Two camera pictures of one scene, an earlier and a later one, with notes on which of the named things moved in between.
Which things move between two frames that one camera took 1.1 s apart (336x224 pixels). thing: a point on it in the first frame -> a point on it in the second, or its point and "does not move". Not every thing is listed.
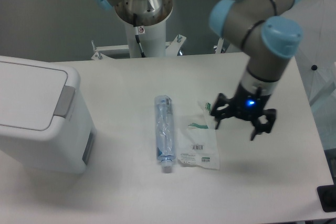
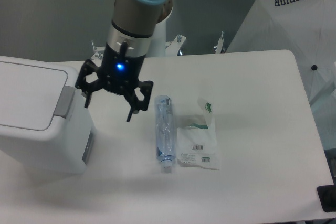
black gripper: x=247 y=105 -> x=119 y=73
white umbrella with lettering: x=316 y=54 does not move
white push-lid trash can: x=45 y=123 does not move
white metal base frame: x=171 y=49 does not move
